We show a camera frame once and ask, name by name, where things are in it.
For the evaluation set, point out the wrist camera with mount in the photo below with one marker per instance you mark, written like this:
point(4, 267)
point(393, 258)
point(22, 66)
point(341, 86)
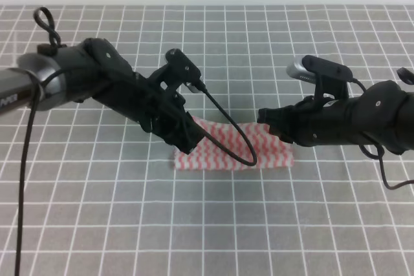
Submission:
point(327, 76)
point(180, 70)

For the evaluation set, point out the pink white wavy towel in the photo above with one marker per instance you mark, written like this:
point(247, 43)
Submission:
point(271, 152)

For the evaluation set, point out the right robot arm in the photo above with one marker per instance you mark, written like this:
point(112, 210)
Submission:
point(383, 114)

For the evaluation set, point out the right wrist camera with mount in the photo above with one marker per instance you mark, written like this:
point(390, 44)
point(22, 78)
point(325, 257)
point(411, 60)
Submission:
point(327, 76)

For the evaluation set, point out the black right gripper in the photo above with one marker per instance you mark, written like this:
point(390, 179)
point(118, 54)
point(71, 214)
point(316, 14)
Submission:
point(313, 122)

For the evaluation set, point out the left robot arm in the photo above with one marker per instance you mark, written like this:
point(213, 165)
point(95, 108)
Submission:
point(94, 69)

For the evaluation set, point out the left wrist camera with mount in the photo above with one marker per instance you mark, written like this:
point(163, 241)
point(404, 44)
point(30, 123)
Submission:
point(180, 70)

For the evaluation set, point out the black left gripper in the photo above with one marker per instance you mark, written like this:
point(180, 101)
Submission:
point(149, 105)

